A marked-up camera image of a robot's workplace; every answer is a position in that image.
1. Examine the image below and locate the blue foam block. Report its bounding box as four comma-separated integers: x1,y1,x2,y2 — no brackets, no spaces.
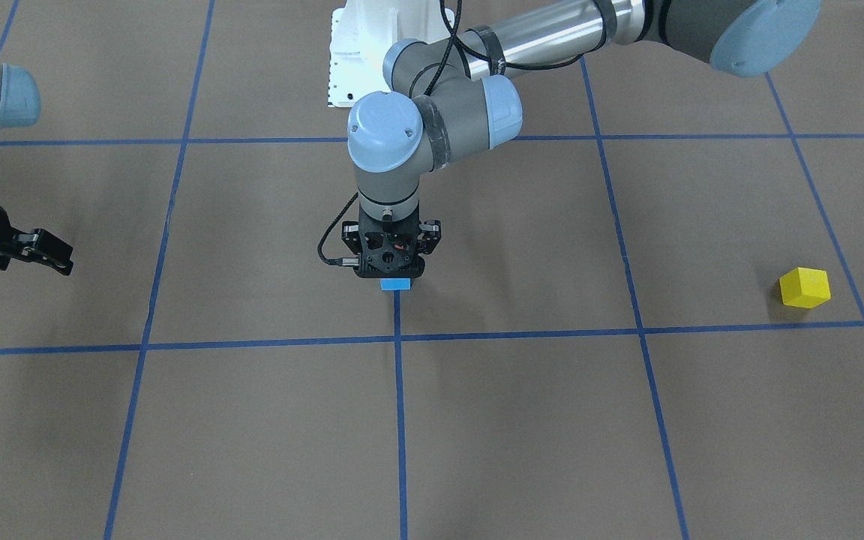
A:
379,277,413,292

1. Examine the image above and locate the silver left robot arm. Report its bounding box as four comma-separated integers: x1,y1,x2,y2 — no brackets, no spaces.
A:
323,1,821,281

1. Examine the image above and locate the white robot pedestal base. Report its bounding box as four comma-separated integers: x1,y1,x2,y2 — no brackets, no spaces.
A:
327,1,447,107

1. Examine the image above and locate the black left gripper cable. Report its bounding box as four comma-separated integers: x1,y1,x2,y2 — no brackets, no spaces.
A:
317,0,478,269

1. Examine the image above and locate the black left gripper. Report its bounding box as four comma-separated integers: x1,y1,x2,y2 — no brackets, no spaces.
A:
340,211,442,279

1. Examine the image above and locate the yellow foam block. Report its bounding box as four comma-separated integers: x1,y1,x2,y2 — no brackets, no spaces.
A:
778,267,831,310

